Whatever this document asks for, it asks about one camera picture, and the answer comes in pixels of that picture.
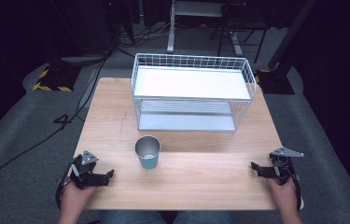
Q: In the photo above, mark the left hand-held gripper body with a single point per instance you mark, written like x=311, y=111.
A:
x=84, y=169

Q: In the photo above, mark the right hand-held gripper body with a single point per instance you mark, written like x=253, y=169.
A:
x=283, y=168

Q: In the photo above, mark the person's right hand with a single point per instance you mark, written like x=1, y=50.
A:
x=284, y=196

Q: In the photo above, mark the person's left hand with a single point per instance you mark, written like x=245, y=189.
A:
x=74, y=197

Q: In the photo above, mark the teal metal cup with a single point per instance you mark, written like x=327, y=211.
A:
x=147, y=154

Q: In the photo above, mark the person's left leg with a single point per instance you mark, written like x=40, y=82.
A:
x=132, y=218

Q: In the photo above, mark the person's leg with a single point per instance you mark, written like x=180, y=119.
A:
x=132, y=218
x=205, y=218

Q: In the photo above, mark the person's right leg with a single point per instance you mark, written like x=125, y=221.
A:
x=205, y=218

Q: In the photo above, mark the yellow-black striped stand base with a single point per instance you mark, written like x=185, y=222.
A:
x=275, y=82
x=56, y=79

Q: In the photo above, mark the dark slanted stand pole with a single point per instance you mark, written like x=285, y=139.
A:
x=291, y=34

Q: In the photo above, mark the black metal chair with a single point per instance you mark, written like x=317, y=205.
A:
x=244, y=21

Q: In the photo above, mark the white desk frame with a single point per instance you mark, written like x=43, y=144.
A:
x=194, y=9

